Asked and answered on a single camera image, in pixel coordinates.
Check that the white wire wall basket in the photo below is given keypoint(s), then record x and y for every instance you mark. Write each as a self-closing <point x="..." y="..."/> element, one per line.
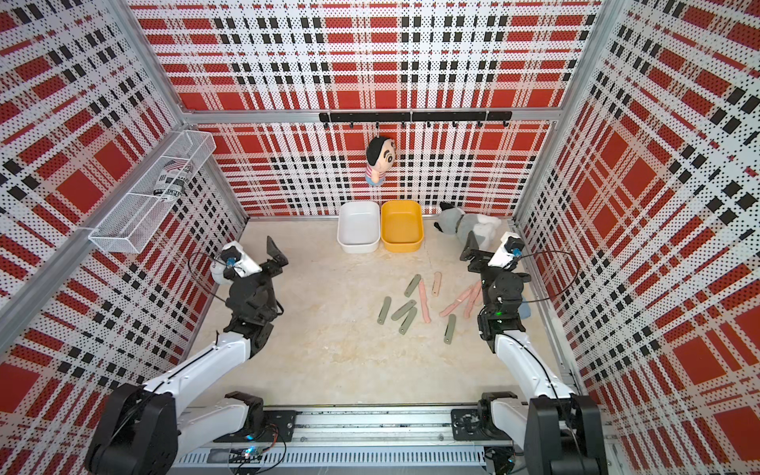
<point x="134" y="220"/>

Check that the white storage box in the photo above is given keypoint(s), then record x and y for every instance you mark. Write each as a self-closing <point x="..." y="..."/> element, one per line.
<point x="359" y="227"/>

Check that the grey plush dog toy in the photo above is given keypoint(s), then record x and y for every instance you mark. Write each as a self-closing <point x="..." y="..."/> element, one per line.
<point x="453" y="221"/>

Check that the yellow storage box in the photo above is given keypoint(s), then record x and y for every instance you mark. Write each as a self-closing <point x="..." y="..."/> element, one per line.
<point x="402" y="227"/>

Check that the white alarm clock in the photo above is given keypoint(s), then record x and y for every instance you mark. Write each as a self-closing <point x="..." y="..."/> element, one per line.
<point x="217" y="270"/>

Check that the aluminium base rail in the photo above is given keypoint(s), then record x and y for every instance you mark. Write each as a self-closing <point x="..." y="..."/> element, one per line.
<point x="355" y="439"/>

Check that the cartoon boy doll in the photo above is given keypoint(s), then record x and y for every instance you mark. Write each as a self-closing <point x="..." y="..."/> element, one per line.
<point x="380" y="157"/>

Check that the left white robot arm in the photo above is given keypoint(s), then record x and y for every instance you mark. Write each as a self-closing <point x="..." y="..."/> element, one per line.
<point x="145" y="428"/>

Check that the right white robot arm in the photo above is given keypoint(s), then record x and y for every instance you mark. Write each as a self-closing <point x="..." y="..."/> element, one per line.
<point x="557" y="430"/>

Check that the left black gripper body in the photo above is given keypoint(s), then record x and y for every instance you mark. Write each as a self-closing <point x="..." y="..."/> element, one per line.
<point x="264" y="277"/>

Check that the striped can in basket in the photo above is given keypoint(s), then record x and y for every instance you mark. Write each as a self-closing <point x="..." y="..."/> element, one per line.
<point x="172" y="179"/>

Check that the black hook rail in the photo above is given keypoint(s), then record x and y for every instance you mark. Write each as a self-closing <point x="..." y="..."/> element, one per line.
<point x="425" y="117"/>

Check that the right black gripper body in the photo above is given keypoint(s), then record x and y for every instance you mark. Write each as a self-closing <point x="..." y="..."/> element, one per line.
<point x="482" y="266"/>

